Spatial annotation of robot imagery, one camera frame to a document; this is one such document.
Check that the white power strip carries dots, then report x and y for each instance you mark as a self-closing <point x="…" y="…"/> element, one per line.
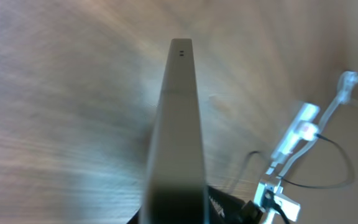
<point x="301" y="128"/>

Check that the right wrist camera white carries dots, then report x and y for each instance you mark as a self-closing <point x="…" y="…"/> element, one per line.
<point x="269" y="198"/>

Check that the smartphone with teal screen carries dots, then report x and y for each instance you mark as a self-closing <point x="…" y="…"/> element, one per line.
<point x="175" y="185"/>

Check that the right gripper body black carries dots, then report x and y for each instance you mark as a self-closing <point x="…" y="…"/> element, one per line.
<point x="228" y="209"/>

